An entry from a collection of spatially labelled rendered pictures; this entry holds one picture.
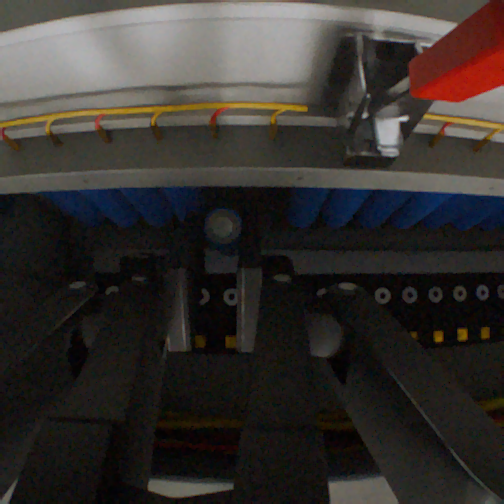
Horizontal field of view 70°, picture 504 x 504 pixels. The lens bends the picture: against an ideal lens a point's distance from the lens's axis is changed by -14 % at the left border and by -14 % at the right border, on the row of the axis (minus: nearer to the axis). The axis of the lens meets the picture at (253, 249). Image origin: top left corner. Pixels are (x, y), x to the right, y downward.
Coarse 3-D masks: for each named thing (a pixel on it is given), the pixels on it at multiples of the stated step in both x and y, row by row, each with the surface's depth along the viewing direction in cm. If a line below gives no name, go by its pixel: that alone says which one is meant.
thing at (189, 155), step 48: (0, 144) 15; (48, 144) 15; (96, 144) 14; (144, 144) 14; (192, 144) 14; (240, 144) 14; (288, 144) 14; (336, 144) 14; (432, 144) 14; (480, 144) 14; (0, 192) 16; (480, 192) 16
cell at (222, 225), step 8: (216, 208) 19; (224, 208) 19; (208, 216) 19; (216, 216) 19; (224, 216) 19; (232, 216) 19; (208, 224) 19; (216, 224) 18; (224, 224) 18; (232, 224) 19; (240, 224) 19; (208, 232) 19; (216, 232) 18; (224, 232) 18; (232, 232) 19; (240, 232) 18; (208, 240) 18; (216, 240) 18; (224, 240) 19; (232, 240) 18; (216, 248) 20; (224, 248) 19; (232, 248) 20
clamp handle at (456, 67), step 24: (480, 24) 4; (432, 48) 6; (456, 48) 5; (480, 48) 5; (432, 72) 6; (456, 72) 6; (480, 72) 5; (384, 96) 9; (408, 96) 8; (432, 96) 7; (456, 96) 7; (384, 120) 11; (384, 144) 11
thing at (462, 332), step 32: (224, 288) 28; (320, 288) 28; (416, 288) 28; (448, 288) 28; (224, 320) 27; (416, 320) 27; (448, 320) 27; (480, 320) 27; (192, 352) 27; (224, 352) 27
